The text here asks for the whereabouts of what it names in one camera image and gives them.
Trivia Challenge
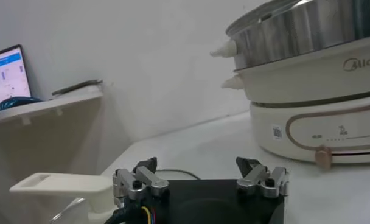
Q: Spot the white side desk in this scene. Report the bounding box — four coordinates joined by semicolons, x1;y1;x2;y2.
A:
0;86;104;128

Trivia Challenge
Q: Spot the black flat hard drive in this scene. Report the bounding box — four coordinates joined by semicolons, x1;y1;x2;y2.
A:
51;79;103;97

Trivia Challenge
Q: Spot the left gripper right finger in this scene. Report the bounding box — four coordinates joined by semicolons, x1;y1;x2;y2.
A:
236;156;289;198

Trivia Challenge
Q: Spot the black laptop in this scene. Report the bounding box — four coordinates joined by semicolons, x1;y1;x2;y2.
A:
0;44;32;113

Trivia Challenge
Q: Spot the blue computer mouse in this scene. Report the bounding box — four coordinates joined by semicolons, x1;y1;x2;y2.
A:
0;96;43;112

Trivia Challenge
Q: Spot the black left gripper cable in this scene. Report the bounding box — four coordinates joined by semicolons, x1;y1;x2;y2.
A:
105;199;157;224

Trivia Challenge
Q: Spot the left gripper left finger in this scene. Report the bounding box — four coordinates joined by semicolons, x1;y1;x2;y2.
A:
113;156;170;201

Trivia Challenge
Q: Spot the glass lid with white handle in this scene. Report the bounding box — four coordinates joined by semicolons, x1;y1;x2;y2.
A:
9;169;201;224

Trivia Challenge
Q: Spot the stainless steel steamer basket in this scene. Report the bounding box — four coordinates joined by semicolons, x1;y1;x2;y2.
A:
209;0;370;71

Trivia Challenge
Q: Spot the white electric cooker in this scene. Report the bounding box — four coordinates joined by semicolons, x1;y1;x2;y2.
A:
220;35;370;170

